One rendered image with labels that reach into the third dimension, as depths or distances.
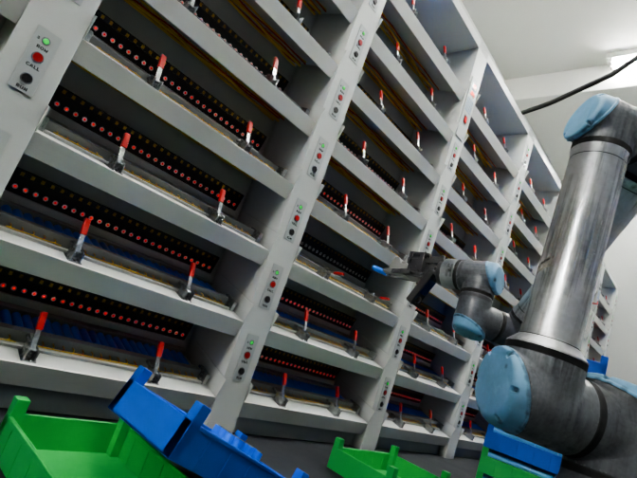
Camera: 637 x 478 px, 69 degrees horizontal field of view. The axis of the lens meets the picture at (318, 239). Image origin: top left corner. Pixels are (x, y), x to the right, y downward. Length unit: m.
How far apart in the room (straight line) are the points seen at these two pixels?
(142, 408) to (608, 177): 0.96
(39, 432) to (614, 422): 0.97
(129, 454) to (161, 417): 0.18
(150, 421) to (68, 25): 0.71
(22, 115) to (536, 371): 1.02
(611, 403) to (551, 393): 0.13
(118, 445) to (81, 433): 0.07
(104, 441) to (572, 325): 0.87
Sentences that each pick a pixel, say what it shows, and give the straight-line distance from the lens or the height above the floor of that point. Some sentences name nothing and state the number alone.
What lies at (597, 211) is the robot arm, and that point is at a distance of 1.07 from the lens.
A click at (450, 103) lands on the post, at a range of 2.11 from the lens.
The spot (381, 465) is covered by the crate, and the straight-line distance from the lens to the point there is 1.58.
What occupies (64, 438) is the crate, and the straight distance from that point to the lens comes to 0.92.
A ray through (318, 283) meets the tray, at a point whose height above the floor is 0.47.
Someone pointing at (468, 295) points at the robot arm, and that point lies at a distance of 1.34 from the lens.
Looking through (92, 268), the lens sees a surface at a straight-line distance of 1.02.
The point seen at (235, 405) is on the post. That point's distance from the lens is 1.30.
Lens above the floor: 0.30
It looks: 12 degrees up
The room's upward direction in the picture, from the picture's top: 19 degrees clockwise
